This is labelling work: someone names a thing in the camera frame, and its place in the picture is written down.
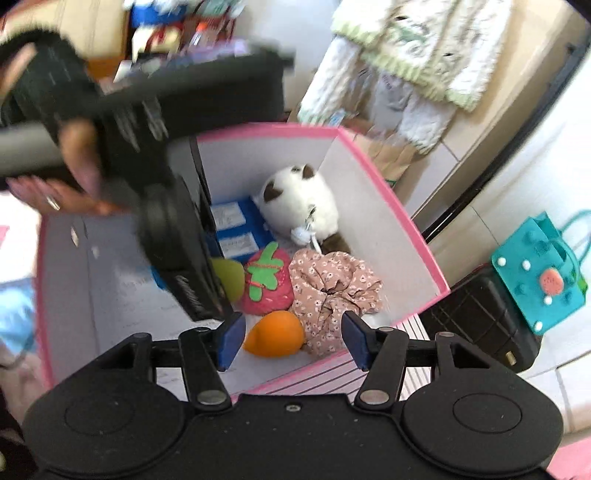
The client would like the green plush fruit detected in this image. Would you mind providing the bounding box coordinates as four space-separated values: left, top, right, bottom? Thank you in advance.
210 258 246 303

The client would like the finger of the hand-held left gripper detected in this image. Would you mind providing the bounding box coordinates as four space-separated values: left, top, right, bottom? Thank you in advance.
154 251 235 322

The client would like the pile of assorted packets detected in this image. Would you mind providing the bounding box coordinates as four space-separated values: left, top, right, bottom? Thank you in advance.
124 0 252 56

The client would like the white green-trimmed plush jacket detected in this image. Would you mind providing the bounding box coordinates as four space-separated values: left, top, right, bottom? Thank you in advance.
331 0 513 113

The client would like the orange plush fruit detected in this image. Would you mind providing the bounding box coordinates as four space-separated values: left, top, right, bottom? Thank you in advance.
243 311 305 357

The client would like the white wardrobe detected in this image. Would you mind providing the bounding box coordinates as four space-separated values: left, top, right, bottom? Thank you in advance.
429 60 591 287

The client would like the striped pink tablecloth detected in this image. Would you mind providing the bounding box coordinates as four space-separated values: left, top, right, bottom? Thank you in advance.
231 318 437 400

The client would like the red strawberry plush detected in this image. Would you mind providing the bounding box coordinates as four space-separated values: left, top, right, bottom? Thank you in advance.
240 242 296 317

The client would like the light blue cloth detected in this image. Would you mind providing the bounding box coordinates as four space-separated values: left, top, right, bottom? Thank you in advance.
0 279 38 356

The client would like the cardboard box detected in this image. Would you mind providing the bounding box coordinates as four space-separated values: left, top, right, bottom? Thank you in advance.
41 0 132 81

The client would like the black storage case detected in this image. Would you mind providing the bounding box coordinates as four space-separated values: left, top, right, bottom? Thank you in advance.
420 263 543 374

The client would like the white cat plush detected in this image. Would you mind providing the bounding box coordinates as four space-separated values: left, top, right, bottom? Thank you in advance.
256 165 352 254

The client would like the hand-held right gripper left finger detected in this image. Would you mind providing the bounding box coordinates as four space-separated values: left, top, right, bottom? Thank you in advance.
95 311 247 414

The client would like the pink floral cloth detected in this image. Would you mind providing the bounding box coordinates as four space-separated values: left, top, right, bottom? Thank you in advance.
288 249 384 355

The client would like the teal felt handbag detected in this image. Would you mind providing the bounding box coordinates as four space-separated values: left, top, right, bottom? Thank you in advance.
491 210 591 335

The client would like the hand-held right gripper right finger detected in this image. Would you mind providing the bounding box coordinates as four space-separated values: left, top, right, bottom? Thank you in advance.
341 311 490 411

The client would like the person's left hand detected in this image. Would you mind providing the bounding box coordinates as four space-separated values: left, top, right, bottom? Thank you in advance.
7 120 127 217

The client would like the brown paper bag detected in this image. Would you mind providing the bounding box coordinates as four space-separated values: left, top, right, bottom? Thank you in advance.
353 134 416 183

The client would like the blue wet wipes pack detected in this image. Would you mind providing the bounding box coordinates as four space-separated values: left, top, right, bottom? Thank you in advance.
210 198 278 264

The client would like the person's left forearm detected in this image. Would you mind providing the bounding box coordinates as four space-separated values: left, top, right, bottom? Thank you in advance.
0 46 38 100

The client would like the pink storage box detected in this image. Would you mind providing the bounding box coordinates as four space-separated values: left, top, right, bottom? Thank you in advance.
36 124 451 400

